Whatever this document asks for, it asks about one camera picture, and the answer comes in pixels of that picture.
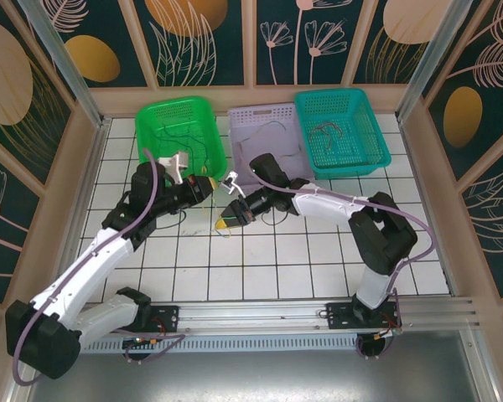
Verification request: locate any small circuit board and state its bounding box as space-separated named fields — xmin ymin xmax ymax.
xmin=122 ymin=336 xmax=159 ymax=349

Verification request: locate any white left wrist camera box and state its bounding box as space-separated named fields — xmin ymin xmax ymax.
xmin=157 ymin=152 xmax=190 ymax=185

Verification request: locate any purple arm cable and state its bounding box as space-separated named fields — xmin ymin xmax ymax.
xmin=13 ymin=148 xmax=185 ymax=385
xmin=249 ymin=158 xmax=437 ymax=362

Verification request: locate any gold frond wall panel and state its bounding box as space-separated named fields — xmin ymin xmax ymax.
xmin=351 ymin=0 xmax=454 ymax=85

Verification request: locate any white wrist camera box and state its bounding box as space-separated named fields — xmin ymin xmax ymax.
xmin=220 ymin=170 xmax=246 ymax=197
xmin=157 ymin=152 xmax=190 ymax=185

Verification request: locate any long aluminium base rail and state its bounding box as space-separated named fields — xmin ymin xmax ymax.
xmin=79 ymin=296 xmax=485 ymax=336

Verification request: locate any thin black left gripper wire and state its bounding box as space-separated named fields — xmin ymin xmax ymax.
xmin=154 ymin=209 xmax=189 ymax=230

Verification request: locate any pink fern wall panel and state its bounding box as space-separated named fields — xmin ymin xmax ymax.
xmin=427 ymin=0 xmax=503 ymax=183

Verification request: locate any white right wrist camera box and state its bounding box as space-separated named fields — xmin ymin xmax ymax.
xmin=220 ymin=170 xmax=246 ymax=197

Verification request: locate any bright green plastic basket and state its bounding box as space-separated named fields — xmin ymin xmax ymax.
xmin=134 ymin=96 xmax=228 ymax=188

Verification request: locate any thin black gripper wire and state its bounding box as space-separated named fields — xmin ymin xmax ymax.
xmin=262 ymin=208 xmax=289 ymax=228
xmin=154 ymin=209 xmax=189 ymax=230

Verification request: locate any aluminium side rail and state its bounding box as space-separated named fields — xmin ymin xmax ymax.
xmin=49 ymin=119 xmax=110 ymax=302
xmin=397 ymin=119 xmax=460 ymax=296

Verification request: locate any pink flower outline wall panel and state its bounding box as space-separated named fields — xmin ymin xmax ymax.
xmin=255 ymin=0 xmax=350 ymax=87

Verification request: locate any pink feather wall panel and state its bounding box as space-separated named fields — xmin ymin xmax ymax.
xmin=460 ymin=146 xmax=503 ymax=301

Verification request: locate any white leaf outline wall panel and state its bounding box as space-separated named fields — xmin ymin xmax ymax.
xmin=133 ymin=0 xmax=246 ymax=88

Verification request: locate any grey metal plate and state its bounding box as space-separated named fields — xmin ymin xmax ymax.
xmin=8 ymin=349 xmax=502 ymax=402

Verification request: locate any lavender plastic basket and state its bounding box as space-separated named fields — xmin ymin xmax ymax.
xmin=227 ymin=102 xmax=318 ymax=198

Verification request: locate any gold grass wall panel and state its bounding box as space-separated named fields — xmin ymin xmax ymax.
xmin=0 ymin=14 xmax=75 ymax=188

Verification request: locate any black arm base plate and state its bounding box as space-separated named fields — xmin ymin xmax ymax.
xmin=325 ymin=301 xmax=403 ymax=336
xmin=103 ymin=304 xmax=181 ymax=334

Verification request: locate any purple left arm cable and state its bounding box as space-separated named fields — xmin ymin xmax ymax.
xmin=13 ymin=148 xmax=185 ymax=385

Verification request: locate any teal plastic basket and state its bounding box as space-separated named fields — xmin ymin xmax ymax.
xmin=293 ymin=87 xmax=393 ymax=181

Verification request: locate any single flower wall panel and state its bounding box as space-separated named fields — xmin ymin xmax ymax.
xmin=0 ymin=127 xmax=43 ymax=305

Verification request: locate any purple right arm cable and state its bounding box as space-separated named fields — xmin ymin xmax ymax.
xmin=249 ymin=158 xmax=437 ymax=362

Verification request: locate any slotted grey cable duct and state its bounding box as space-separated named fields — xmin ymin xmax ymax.
xmin=79 ymin=333 xmax=389 ymax=356

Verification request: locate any thin black right gripper wire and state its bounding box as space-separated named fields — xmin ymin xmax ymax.
xmin=262 ymin=208 xmax=289 ymax=228

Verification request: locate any aluminium corner post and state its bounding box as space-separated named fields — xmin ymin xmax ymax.
xmin=16 ymin=0 xmax=112 ymax=129
xmin=395 ymin=0 xmax=490 ymax=123

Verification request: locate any orange oval wall panel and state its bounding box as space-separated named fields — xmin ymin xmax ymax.
xmin=33 ymin=0 xmax=150 ymax=89

